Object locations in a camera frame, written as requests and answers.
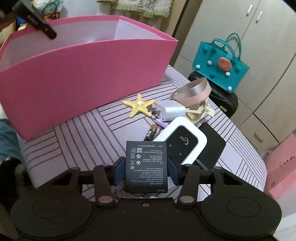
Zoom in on white black pocket wifi router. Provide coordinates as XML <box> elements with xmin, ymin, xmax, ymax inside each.
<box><xmin>154</xmin><ymin>116</ymin><xmax>207</xmax><ymax>165</ymax></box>

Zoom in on black battery pack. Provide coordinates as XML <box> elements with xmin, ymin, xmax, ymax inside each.
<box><xmin>125</xmin><ymin>141</ymin><xmax>168</xmax><ymax>193</ymax></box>

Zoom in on pink round tin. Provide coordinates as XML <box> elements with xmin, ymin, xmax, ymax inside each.
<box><xmin>171</xmin><ymin>77</ymin><xmax>212</xmax><ymax>108</ymax></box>

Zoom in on clutter of bags on nightstand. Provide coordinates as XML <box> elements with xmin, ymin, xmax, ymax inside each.
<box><xmin>32</xmin><ymin>0</ymin><xmax>64</xmax><ymax>20</ymax></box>

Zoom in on black rectangular flat case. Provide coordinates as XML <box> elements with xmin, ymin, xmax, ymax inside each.
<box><xmin>194</xmin><ymin>123</ymin><xmax>226</xmax><ymax>171</ymax></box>

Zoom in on black gold AA battery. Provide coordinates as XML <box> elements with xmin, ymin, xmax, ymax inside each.
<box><xmin>144</xmin><ymin>125</ymin><xmax>158</xmax><ymax>142</ymax></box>

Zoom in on purple plastic clip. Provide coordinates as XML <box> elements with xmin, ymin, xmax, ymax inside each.
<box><xmin>153</xmin><ymin>118</ymin><xmax>169</xmax><ymax>128</ymax></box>

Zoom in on cream plastic hair claw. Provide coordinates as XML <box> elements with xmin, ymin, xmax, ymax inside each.
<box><xmin>185</xmin><ymin>98</ymin><xmax>215</xmax><ymax>125</ymax></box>

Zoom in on white power adapter plug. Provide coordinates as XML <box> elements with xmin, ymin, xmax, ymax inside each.
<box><xmin>148</xmin><ymin>100</ymin><xmax>186</xmax><ymax>121</ymax></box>

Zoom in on large pink storage box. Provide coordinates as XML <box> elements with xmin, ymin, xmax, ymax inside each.
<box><xmin>1</xmin><ymin>15</ymin><xmax>178</xmax><ymax>140</ymax></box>

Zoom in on yellow starfish ornament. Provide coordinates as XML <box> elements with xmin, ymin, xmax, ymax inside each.
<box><xmin>122</xmin><ymin>93</ymin><xmax>155</xmax><ymax>118</ymax></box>

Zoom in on black suitcase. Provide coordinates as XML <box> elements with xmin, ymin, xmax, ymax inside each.
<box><xmin>185</xmin><ymin>71</ymin><xmax>238</xmax><ymax>118</ymax></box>

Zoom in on pink paper bag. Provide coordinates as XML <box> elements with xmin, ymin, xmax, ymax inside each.
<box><xmin>266</xmin><ymin>133</ymin><xmax>295</xmax><ymax>198</ymax></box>

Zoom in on white wardrobe cabinet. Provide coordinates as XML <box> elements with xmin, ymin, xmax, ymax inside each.
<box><xmin>174</xmin><ymin>1</ymin><xmax>295</xmax><ymax>151</ymax></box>

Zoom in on teal felt handbag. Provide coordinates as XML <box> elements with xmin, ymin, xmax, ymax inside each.
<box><xmin>192</xmin><ymin>33</ymin><xmax>249</xmax><ymax>93</ymax></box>

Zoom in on cream knitted sweater hanging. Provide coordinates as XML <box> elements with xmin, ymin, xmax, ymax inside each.
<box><xmin>97</xmin><ymin>0</ymin><xmax>173</xmax><ymax>18</ymax></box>

